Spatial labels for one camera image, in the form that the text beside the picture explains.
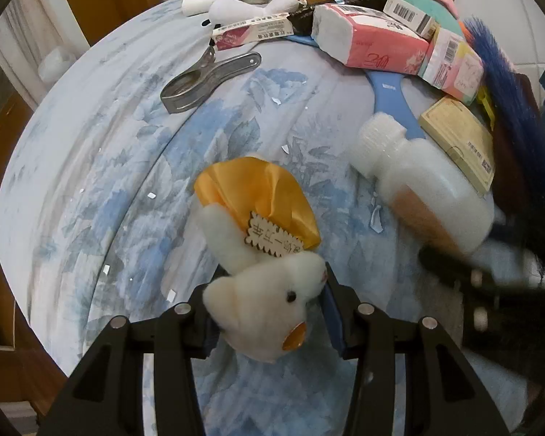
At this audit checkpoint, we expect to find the pink white toothpaste box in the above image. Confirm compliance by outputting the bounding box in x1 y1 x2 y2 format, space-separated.
211 13 294 52

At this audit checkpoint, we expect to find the pastel pink teal pad pack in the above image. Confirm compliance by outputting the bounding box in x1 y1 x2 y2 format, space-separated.
419 27 484 104

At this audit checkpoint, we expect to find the large metal clip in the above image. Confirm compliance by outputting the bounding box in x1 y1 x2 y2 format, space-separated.
160 52 263 114

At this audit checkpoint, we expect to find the blue feather duster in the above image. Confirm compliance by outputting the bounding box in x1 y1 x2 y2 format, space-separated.
463 17 543 146

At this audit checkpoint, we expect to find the tan cardboard box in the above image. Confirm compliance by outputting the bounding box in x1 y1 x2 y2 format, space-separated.
419 97 496 196

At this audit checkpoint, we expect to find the pink tissue pack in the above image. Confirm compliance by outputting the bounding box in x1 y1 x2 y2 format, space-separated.
310 4 431 74

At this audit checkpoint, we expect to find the white plastic bag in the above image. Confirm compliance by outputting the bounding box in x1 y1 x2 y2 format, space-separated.
37 45 78 83

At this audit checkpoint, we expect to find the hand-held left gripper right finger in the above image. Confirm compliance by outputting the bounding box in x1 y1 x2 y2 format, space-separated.
322 261 512 436

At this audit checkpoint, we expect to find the white curtain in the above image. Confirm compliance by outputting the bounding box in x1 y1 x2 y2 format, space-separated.
0 0 92 114

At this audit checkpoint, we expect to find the white paper roll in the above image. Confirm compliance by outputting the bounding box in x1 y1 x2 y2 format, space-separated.
182 0 231 17

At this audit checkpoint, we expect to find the small white barcode box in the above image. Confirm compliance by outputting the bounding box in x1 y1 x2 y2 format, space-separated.
384 0 439 39

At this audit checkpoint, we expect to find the white plush duck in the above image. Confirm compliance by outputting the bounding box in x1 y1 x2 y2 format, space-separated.
194 157 327 364

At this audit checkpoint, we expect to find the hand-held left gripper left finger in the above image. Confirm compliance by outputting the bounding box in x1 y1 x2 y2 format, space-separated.
36 284 223 436

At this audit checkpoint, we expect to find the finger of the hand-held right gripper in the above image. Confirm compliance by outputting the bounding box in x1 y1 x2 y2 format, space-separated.
419 244 500 292
488 218 545 259

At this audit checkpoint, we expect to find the blue floral bedsheet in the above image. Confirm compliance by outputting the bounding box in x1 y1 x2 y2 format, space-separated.
0 0 545 436

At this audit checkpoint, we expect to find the white plush toy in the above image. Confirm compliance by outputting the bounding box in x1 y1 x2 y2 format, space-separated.
202 0 305 28

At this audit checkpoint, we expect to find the blue plastic handle tool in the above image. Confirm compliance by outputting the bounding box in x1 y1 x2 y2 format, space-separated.
286 34 427 141

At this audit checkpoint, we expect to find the white plastic bottle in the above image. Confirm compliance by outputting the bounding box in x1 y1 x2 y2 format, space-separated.
352 113 496 255

